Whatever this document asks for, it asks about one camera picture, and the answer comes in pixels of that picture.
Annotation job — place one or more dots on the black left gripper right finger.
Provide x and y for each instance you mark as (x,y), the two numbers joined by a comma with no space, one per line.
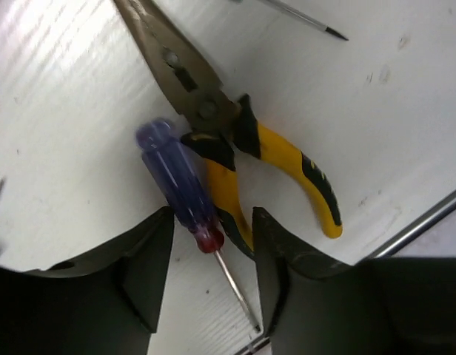
(312,303)

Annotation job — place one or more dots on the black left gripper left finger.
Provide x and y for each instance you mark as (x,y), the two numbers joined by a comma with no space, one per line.
(104,301)

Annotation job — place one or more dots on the yellow long nose pliers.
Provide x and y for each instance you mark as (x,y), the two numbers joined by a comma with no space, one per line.
(219,124)

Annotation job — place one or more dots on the black green precision screwdriver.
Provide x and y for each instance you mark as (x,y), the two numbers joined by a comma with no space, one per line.
(297,14)

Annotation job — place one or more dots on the blue handled screwdriver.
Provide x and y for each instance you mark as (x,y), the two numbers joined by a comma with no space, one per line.
(171,167)

